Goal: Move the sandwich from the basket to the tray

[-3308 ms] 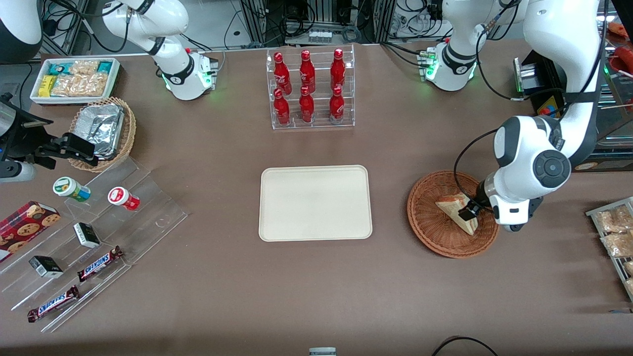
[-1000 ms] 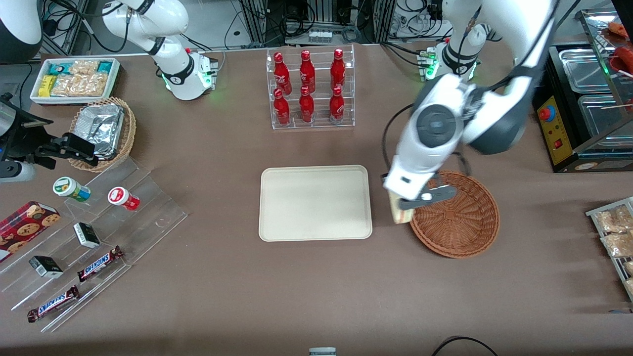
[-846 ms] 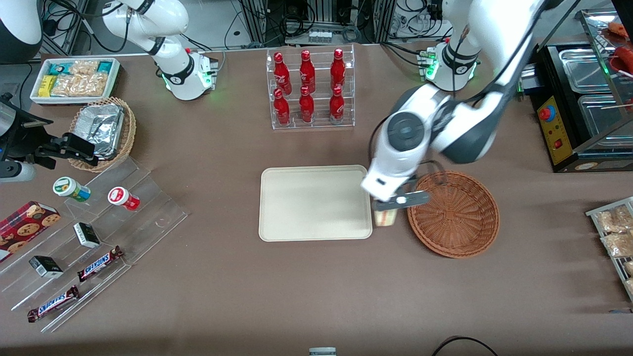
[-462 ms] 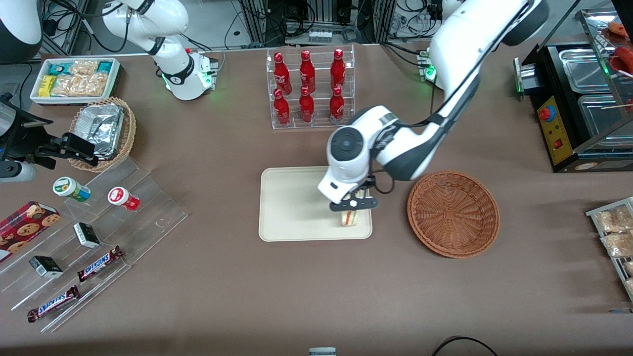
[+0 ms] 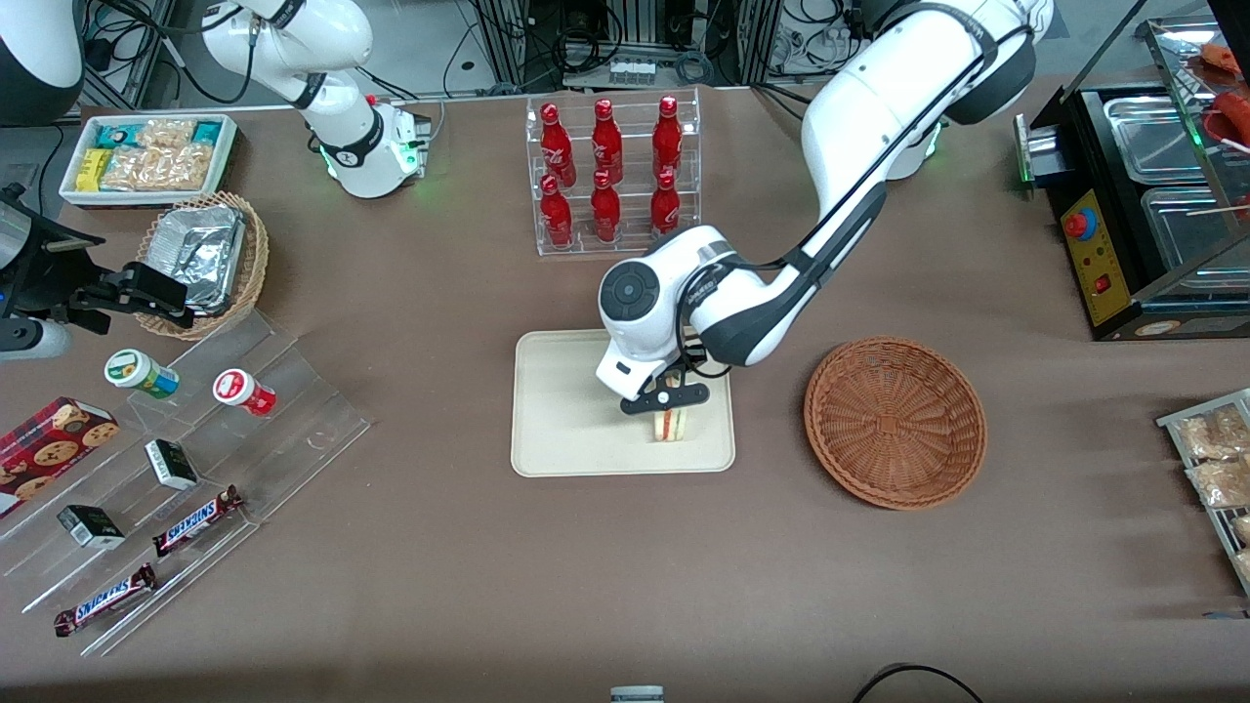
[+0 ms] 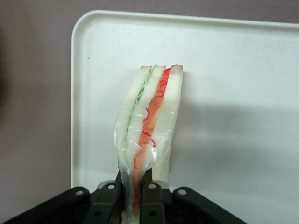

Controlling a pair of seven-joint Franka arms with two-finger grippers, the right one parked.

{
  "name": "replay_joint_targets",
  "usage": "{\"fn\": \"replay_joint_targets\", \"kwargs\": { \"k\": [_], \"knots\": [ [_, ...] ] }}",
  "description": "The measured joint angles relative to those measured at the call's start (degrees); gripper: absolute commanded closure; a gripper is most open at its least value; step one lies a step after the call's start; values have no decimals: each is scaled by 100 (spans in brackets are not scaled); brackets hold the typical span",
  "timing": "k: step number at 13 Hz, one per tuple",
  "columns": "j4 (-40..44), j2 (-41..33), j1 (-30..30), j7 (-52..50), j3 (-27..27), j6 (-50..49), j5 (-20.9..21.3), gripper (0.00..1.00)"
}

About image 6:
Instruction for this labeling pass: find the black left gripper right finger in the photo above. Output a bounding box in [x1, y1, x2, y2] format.
[139, 171, 246, 224]

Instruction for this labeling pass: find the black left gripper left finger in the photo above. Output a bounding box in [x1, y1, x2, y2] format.
[4, 180, 124, 224]

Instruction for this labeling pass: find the plastic-wrapped triangle sandwich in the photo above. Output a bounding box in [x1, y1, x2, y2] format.
[113, 64, 184, 224]

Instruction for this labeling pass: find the cream plastic serving tray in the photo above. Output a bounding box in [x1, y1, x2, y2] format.
[69, 9, 299, 190]

